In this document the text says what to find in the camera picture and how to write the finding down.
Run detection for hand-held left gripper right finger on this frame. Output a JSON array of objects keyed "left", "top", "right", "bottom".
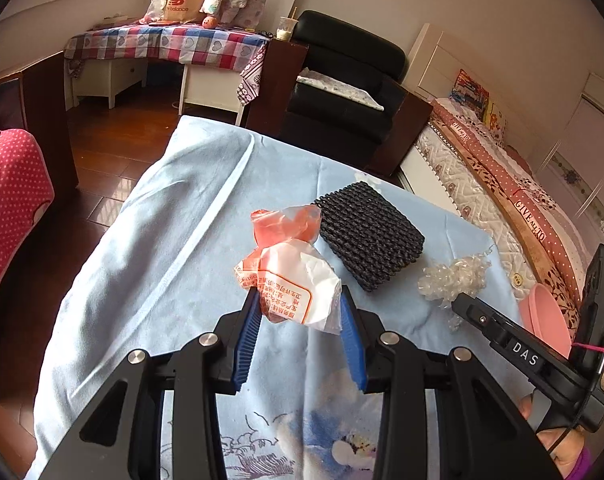
[{"left": 336, "top": 285, "right": 563, "bottom": 480}]

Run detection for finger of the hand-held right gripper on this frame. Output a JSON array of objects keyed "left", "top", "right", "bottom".
[{"left": 452, "top": 292, "right": 508, "bottom": 351}]

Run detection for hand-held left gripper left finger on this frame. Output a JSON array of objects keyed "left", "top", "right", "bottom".
[{"left": 39, "top": 287, "right": 263, "bottom": 480}]

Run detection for clear bubble wrap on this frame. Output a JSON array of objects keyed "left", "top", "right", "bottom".
[{"left": 418, "top": 245, "right": 495, "bottom": 333}]

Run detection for pink plastic basin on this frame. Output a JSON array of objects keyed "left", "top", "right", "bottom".
[{"left": 521, "top": 282, "right": 573, "bottom": 358}]

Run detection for white and orange plastic bag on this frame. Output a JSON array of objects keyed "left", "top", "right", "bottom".
[{"left": 233, "top": 205, "right": 343, "bottom": 335}]

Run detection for person's right forearm purple sleeve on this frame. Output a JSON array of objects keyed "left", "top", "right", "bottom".
[{"left": 567, "top": 447, "right": 597, "bottom": 480}]

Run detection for person's right hand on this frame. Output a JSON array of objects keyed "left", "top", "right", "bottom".
[{"left": 519, "top": 395, "right": 590, "bottom": 478}]

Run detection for black foam fruit net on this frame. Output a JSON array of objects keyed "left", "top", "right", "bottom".
[{"left": 313, "top": 181, "right": 426, "bottom": 292}]

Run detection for light blue floral tablecloth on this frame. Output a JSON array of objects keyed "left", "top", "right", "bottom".
[{"left": 24, "top": 115, "right": 543, "bottom": 480}]

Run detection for bed with patterned bedding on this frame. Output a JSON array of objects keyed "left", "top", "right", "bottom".
[{"left": 402, "top": 97, "right": 604, "bottom": 311}]

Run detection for yellow printed pillow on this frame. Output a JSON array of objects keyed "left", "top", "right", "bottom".
[{"left": 484, "top": 102, "right": 508, "bottom": 146}]

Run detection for white wardrobe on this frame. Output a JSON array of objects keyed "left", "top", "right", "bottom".
[{"left": 532, "top": 72, "right": 604, "bottom": 251}]

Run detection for white headboard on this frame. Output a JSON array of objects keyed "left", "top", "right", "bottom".
[{"left": 402, "top": 22, "right": 483, "bottom": 103}]

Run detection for grey patterned seat cushion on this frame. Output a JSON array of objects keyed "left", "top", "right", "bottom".
[{"left": 297, "top": 67, "right": 385, "bottom": 111}]

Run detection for purple floral hanging cloth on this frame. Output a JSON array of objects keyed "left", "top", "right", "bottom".
[{"left": 237, "top": 50, "right": 267, "bottom": 106}]

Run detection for dark wooden side cabinet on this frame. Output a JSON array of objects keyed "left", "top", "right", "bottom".
[{"left": 244, "top": 40, "right": 310, "bottom": 133}]

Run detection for red polka dot chair cover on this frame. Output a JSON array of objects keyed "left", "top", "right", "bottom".
[{"left": 0, "top": 115, "right": 55, "bottom": 326}]

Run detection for white desk drawer unit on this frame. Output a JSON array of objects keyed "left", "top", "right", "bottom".
[{"left": 72, "top": 57, "right": 147, "bottom": 110}]

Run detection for black leather armchair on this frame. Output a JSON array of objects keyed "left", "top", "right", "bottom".
[{"left": 279, "top": 10, "right": 407, "bottom": 171}]

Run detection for plaid heart tablecloth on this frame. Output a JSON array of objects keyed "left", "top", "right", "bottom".
[{"left": 64, "top": 22, "right": 273, "bottom": 73}]

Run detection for dark wooden low cabinet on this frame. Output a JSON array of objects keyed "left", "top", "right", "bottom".
[{"left": 0, "top": 50, "right": 80, "bottom": 201}]

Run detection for plastic cup with straw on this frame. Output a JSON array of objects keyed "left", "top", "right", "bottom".
[{"left": 278, "top": 7, "right": 299, "bottom": 42}]

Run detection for clear pink plastic bag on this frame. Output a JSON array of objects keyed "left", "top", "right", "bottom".
[{"left": 140, "top": 0, "right": 171, "bottom": 25}]

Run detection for dark wooden bed frame end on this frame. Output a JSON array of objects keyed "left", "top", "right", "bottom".
[{"left": 367, "top": 92, "right": 433, "bottom": 176}]

